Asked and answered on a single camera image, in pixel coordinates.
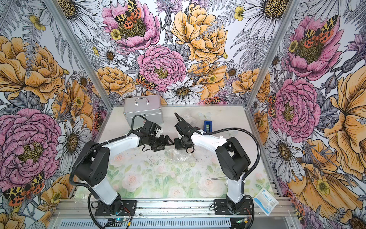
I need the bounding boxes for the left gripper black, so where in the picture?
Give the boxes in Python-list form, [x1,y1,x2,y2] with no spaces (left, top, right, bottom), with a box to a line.
[147,135,173,152]

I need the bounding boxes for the clear bubble wrap sheet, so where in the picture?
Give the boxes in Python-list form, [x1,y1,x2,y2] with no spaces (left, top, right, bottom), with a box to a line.
[165,148,197,163]
[182,113,197,127]

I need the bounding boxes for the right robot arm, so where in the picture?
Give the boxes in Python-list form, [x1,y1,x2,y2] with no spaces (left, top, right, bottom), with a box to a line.
[174,113,251,214]

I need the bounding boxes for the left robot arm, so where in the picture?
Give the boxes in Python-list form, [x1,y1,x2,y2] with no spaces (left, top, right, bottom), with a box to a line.
[70,120,174,216]

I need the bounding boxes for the blue tape dispenser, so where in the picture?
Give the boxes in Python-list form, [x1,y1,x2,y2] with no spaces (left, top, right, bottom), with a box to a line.
[204,120,213,133]

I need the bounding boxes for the silver aluminium case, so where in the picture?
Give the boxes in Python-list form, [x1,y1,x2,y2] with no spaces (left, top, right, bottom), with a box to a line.
[124,95,164,126]

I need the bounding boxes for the silver scissors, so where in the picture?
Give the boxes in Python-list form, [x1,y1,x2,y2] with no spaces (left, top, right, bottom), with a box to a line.
[207,177,227,180]

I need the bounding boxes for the white blue packet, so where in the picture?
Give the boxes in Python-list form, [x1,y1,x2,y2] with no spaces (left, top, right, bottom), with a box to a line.
[253,188,279,216]

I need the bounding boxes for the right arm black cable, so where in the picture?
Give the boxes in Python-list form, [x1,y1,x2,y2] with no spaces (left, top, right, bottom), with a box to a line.
[173,112,261,229]

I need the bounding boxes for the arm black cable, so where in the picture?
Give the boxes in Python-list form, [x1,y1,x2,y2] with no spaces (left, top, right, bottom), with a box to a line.
[173,112,261,229]
[69,114,149,229]

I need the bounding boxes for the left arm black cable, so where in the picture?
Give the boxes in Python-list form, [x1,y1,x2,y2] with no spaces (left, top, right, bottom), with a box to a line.
[69,114,149,229]

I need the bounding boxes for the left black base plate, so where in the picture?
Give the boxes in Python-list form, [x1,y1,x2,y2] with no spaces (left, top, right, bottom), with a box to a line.
[95,200,137,217]

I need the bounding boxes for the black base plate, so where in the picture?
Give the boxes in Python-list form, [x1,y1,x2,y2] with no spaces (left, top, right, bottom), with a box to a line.
[95,200,137,217]
[213,198,254,216]

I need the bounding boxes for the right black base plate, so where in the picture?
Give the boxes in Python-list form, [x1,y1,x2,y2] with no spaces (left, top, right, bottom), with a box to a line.
[213,198,254,216]

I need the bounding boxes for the aluminium front rail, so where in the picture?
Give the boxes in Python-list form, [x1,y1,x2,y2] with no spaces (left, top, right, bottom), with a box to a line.
[54,198,296,219]

